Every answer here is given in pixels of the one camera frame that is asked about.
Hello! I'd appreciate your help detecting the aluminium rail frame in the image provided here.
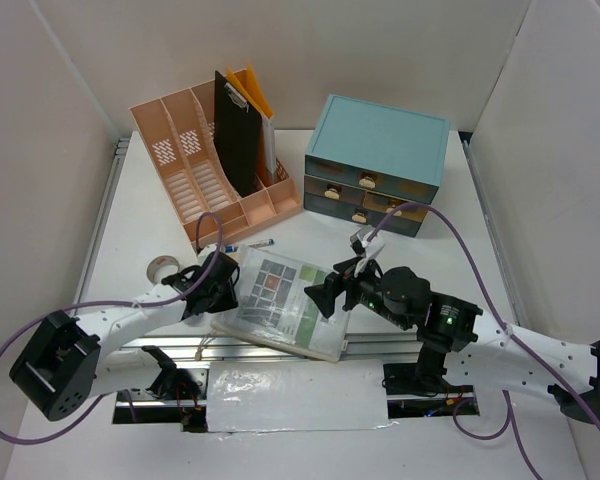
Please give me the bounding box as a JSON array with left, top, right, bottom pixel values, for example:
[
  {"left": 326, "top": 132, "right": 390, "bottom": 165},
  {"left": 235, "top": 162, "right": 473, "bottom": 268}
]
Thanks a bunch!
[{"left": 81, "top": 130, "right": 518, "bottom": 360}]

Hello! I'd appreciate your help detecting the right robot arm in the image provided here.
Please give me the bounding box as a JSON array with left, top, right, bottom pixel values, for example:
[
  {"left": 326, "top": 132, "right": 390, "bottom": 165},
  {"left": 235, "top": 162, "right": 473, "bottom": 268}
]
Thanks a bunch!
[{"left": 305, "top": 262, "right": 600, "bottom": 424}]

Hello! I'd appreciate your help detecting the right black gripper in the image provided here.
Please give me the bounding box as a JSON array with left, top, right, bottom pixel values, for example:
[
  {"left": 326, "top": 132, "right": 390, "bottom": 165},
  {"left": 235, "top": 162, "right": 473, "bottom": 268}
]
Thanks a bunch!
[{"left": 303, "top": 250, "right": 411, "bottom": 329}]

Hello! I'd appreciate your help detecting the pink plastic file organizer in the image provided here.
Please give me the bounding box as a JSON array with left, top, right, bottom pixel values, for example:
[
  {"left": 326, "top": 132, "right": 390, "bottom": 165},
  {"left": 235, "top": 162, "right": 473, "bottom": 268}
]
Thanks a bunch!
[{"left": 130, "top": 80, "right": 302, "bottom": 247}]

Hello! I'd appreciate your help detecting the black clipboard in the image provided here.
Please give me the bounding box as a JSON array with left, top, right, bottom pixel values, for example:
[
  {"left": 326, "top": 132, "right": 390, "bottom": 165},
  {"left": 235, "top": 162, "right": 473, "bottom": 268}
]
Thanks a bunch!
[{"left": 214, "top": 71, "right": 262, "bottom": 197}]

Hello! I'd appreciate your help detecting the grey tape roll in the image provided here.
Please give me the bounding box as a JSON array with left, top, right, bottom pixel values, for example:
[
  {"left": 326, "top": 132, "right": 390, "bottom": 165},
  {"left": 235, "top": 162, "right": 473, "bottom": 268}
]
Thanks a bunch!
[{"left": 146, "top": 255, "right": 180, "bottom": 285}]

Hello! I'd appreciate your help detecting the orange folder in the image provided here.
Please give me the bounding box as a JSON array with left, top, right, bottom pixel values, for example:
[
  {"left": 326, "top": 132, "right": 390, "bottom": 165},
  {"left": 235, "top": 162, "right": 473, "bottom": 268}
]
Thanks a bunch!
[{"left": 225, "top": 63, "right": 277, "bottom": 187}]

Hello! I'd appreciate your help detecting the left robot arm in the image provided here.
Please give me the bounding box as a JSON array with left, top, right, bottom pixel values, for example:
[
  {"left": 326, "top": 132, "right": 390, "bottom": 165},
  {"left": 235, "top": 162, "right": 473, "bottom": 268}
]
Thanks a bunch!
[{"left": 9, "top": 253, "right": 240, "bottom": 421}]

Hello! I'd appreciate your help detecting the white foil covered plate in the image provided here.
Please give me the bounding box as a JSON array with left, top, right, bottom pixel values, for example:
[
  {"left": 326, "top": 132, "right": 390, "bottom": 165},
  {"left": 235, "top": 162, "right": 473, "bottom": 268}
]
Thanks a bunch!
[{"left": 206, "top": 360, "right": 390, "bottom": 433}]

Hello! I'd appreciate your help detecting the blue white marker pen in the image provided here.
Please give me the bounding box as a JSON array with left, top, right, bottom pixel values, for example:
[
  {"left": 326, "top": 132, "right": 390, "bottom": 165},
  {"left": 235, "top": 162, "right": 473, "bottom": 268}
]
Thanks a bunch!
[{"left": 224, "top": 238, "right": 274, "bottom": 253}]

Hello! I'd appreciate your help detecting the teal drawer cabinet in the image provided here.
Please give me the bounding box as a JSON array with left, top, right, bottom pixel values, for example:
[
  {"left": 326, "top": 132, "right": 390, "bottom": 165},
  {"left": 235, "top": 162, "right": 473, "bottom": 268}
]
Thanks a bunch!
[{"left": 303, "top": 94, "right": 450, "bottom": 237}]

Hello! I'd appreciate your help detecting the clear document pouch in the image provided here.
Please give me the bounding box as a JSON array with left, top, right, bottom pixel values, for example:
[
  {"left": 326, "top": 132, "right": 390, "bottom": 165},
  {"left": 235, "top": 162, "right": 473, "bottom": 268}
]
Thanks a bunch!
[{"left": 211, "top": 246, "right": 350, "bottom": 363}]

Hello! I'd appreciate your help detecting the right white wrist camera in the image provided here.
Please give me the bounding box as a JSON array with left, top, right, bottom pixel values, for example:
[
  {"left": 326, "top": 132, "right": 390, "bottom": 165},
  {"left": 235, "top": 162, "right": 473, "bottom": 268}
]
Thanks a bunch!
[{"left": 350, "top": 225, "right": 385, "bottom": 277}]

